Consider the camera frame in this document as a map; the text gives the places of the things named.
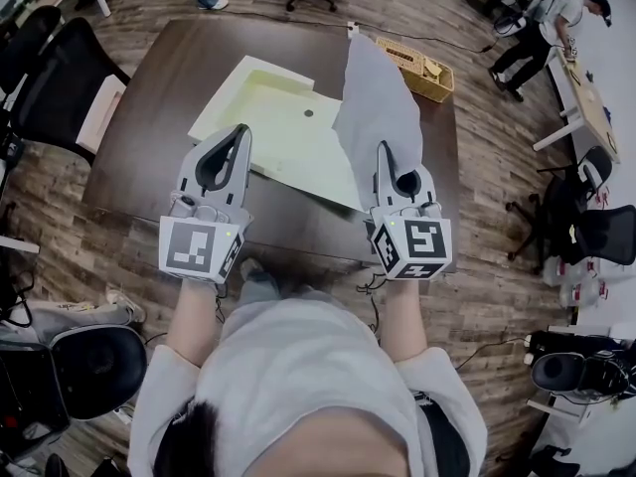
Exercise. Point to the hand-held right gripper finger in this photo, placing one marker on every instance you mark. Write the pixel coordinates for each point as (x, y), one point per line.
(383, 182)
(426, 187)

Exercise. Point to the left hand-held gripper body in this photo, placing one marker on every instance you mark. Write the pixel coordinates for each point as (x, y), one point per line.
(191, 246)

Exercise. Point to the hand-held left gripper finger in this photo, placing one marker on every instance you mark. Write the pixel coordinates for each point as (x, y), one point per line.
(243, 167)
(199, 153)

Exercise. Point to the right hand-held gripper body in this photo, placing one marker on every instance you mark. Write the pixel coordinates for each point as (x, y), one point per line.
(422, 241)

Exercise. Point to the white sheet of paper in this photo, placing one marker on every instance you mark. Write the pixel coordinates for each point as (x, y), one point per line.
(380, 102)

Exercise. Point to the person's left forearm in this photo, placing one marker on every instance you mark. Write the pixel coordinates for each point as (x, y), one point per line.
(191, 321)

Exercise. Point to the person's right forearm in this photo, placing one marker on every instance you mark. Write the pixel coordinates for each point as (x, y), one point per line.
(405, 316)

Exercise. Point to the white shallow box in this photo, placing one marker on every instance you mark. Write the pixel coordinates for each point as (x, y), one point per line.
(278, 117)

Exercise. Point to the person's leg and shoe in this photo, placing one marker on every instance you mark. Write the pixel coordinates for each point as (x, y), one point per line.
(258, 283)

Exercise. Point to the white flat panel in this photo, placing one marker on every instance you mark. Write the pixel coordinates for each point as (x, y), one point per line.
(99, 114)

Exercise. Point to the yellow wicker basket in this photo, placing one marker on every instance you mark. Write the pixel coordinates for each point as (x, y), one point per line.
(422, 75)

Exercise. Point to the gray tote bag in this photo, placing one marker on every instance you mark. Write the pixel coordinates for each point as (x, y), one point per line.
(64, 313)

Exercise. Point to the black mesh office chair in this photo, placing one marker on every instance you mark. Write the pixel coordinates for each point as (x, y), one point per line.
(25, 38)
(54, 97)

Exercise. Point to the white power strip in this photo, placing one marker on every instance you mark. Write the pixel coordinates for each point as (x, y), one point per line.
(353, 29)

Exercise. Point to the clear plastic bottles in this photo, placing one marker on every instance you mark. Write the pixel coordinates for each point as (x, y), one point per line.
(576, 281)

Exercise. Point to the person's gray shirt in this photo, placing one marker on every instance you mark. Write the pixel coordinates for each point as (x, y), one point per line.
(298, 365)

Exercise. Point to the open black hard case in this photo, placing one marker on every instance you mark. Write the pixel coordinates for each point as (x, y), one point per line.
(74, 380)

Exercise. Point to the black headset device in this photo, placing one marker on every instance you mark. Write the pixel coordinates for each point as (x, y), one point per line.
(576, 365)

